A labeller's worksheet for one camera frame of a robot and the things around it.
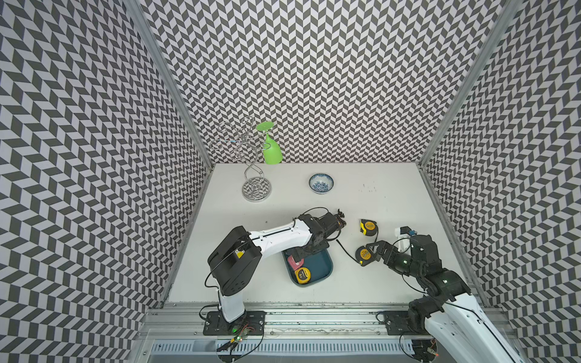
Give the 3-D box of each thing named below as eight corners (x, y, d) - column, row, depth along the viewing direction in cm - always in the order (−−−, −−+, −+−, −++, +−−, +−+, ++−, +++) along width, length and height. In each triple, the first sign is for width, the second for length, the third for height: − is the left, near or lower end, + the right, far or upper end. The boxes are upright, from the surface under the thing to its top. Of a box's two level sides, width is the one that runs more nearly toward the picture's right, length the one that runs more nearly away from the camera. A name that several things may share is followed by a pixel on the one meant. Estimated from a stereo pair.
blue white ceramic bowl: (309, 193, 108) (309, 187, 104) (308, 180, 114) (309, 173, 110) (333, 193, 108) (334, 187, 104) (331, 180, 114) (332, 173, 110)
